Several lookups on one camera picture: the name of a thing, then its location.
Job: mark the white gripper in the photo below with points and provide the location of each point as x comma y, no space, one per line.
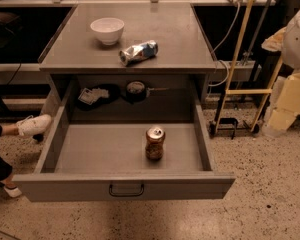
284,105

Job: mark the orange soda can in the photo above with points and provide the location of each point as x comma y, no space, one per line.
155,137

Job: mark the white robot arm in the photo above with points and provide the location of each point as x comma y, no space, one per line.
287,41

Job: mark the crushed silver blue can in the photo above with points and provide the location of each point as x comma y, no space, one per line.
138,52

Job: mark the grey cabinet counter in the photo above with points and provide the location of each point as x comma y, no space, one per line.
75,60

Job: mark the grey open top drawer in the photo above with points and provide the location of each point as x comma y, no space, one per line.
79,161

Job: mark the white ceramic bowl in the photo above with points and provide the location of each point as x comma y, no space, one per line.
108,30

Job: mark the white sneaker upper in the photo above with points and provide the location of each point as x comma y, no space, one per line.
31,125

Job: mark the white sneaker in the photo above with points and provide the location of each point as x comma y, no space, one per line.
12,192
31,125

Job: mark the white sneaker lower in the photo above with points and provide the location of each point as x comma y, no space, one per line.
12,192

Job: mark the black drawer handle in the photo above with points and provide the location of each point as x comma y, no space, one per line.
126,190

